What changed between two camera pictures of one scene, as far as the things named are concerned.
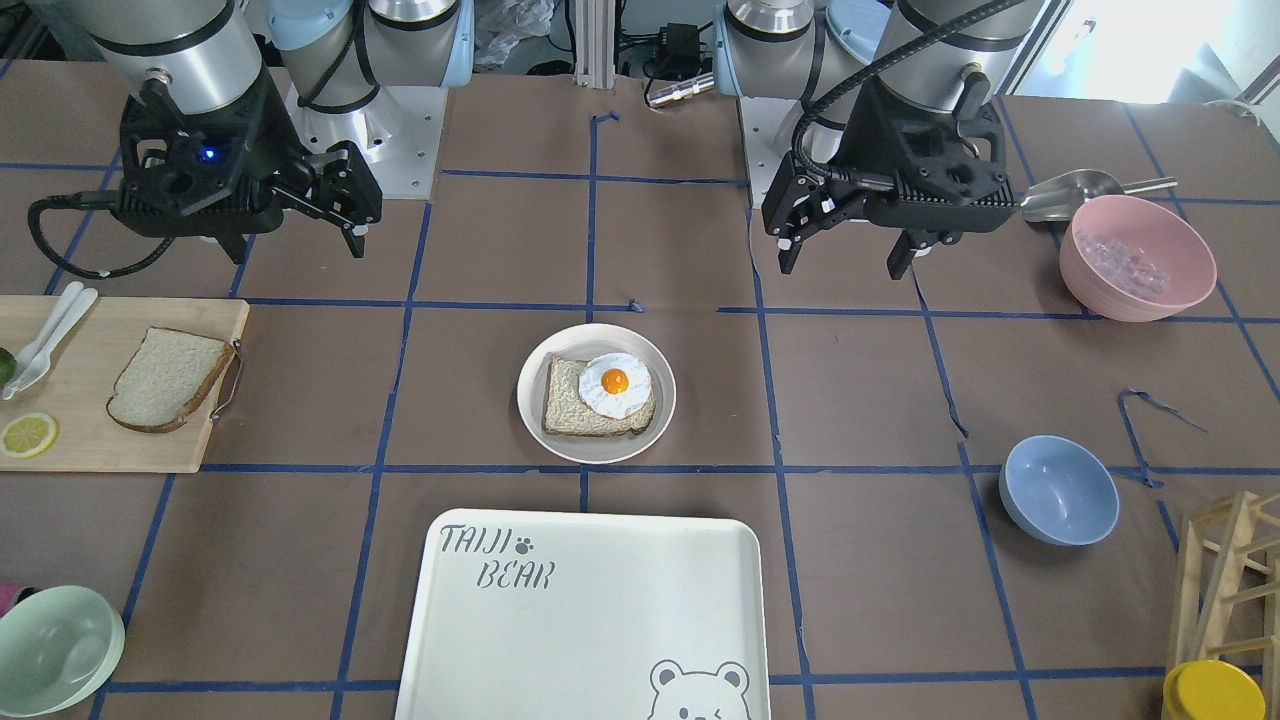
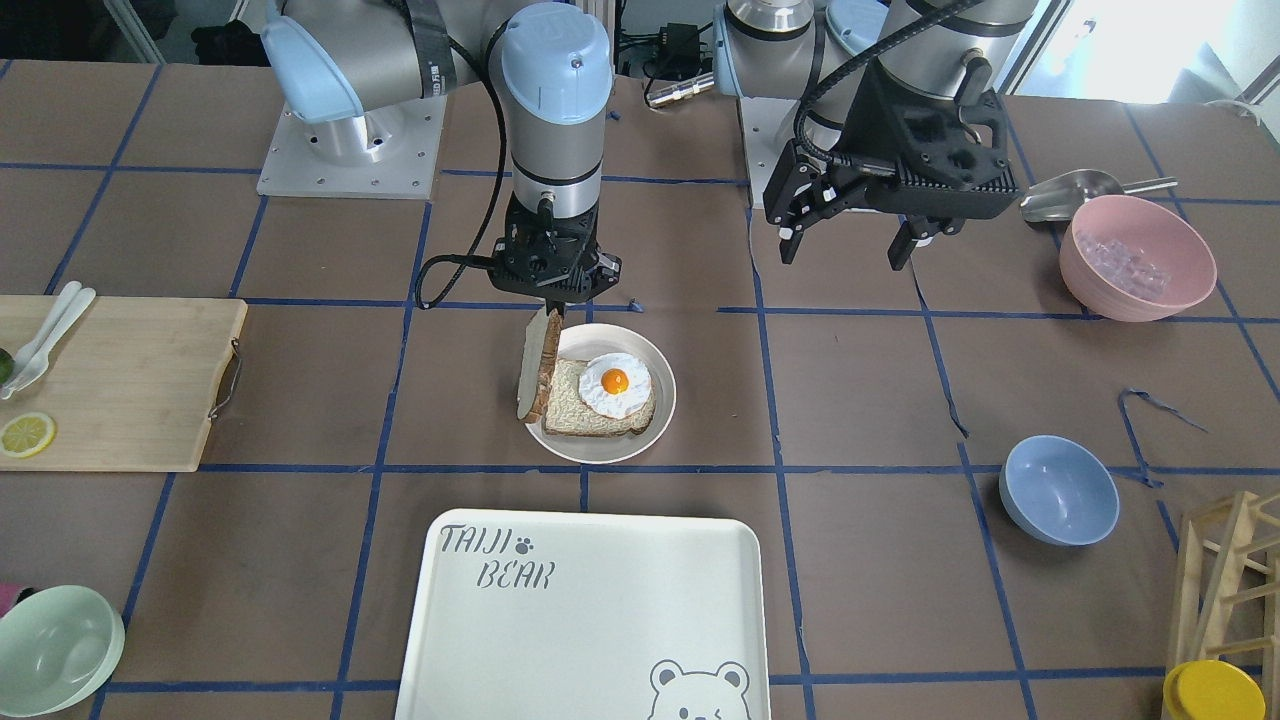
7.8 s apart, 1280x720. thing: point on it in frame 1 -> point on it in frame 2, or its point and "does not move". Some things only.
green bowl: [59, 647] does not move
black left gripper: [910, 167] does not move
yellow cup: [1212, 690] does not move
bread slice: [166, 379] -> [542, 347]
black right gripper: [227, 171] -> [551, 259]
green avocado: [8, 363] does not move
